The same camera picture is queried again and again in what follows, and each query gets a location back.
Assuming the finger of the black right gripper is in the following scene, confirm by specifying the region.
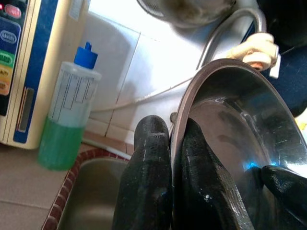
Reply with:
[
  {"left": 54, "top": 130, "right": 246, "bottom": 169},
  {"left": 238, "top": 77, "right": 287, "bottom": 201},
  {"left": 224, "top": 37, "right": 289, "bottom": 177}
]
[{"left": 260, "top": 165, "right": 307, "bottom": 218}]

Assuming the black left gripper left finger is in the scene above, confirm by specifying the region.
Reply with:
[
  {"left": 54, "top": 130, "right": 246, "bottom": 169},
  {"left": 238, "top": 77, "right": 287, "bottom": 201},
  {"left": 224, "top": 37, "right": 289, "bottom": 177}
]
[{"left": 112, "top": 115, "right": 174, "bottom": 230}]

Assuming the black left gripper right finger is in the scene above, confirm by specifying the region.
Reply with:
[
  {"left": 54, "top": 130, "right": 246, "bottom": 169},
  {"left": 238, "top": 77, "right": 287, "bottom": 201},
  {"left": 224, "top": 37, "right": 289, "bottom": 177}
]
[{"left": 172, "top": 117, "right": 255, "bottom": 230}]

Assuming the round steel plate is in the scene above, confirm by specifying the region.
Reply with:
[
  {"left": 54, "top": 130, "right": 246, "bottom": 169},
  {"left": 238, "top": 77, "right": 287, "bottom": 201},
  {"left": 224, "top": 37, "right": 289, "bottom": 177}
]
[{"left": 170, "top": 58, "right": 307, "bottom": 230}]

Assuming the steel kitchen sink basin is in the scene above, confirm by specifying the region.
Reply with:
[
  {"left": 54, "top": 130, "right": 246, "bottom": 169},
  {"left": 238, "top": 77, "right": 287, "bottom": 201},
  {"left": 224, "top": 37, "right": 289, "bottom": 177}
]
[{"left": 42, "top": 148, "right": 132, "bottom": 230}]

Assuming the white plastic pipe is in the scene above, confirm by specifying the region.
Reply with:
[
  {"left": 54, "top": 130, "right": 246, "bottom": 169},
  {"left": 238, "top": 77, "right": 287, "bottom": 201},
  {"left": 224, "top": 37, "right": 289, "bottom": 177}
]
[{"left": 81, "top": 137, "right": 132, "bottom": 161}]

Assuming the green liquid bottle blue cap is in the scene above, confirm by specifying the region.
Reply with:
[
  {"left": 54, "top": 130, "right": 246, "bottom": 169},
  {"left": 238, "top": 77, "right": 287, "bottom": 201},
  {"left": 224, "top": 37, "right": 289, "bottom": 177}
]
[{"left": 36, "top": 41, "right": 103, "bottom": 172}]

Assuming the black hanging pan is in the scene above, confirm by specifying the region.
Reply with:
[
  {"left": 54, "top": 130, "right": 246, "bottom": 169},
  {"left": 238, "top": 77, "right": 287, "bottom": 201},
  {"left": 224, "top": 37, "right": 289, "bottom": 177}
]
[{"left": 260, "top": 0, "right": 307, "bottom": 118}]

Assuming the cream blue water ioniser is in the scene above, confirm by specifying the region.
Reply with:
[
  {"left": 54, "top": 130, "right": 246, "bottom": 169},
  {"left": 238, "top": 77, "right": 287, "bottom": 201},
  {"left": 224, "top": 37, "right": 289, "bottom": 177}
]
[{"left": 0, "top": 0, "right": 91, "bottom": 151}]

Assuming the steel mesh strainer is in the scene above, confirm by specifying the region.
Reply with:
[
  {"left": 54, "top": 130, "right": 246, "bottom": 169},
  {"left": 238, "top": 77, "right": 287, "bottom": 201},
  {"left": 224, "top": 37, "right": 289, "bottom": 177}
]
[{"left": 136, "top": 0, "right": 238, "bottom": 29}]

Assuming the steel wall faucet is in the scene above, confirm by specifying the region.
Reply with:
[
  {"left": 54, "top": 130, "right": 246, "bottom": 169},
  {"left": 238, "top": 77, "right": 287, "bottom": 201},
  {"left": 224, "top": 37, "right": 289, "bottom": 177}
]
[{"left": 195, "top": 6, "right": 282, "bottom": 79}]

